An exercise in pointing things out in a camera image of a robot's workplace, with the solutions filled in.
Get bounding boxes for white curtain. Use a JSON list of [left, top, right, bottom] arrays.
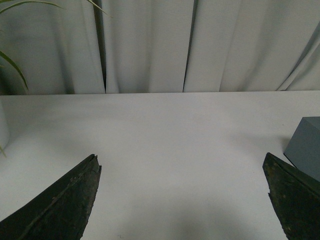
[[0, 0, 320, 95]]

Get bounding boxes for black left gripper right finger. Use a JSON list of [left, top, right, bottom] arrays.
[[262, 152, 320, 240]]

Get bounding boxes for gray base block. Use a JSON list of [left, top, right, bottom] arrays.
[[284, 116, 320, 181]]

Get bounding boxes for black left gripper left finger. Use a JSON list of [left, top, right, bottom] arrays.
[[0, 154, 102, 240]]

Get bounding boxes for white plant pot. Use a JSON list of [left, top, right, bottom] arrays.
[[0, 102, 10, 150]]

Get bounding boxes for green plant leaves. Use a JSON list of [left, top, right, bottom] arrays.
[[0, 0, 113, 158]]

